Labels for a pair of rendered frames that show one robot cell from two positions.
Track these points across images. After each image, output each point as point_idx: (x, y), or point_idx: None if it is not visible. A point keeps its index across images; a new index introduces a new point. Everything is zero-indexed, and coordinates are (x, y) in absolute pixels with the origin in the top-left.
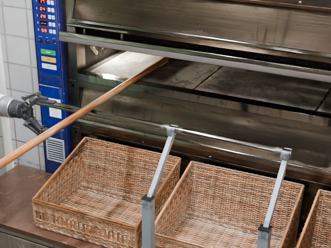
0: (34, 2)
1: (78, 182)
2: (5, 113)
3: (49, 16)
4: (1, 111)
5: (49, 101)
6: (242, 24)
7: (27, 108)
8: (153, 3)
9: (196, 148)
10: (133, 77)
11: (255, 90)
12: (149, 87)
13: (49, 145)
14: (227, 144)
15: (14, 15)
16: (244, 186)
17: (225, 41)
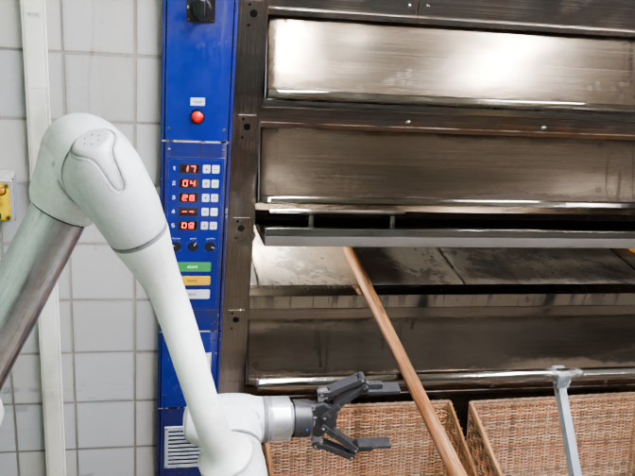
0: (170, 172)
1: None
2: (283, 437)
3: (205, 196)
4: (276, 435)
5: (389, 388)
6: (581, 173)
7: (335, 412)
8: (426, 152)
9: None
10: (368, 283)
11: (537, 265)
12: (402, 296)
13: (173, 441)
14: (530, 362)
15: None
16: (555, 418)
17: (566, 205)
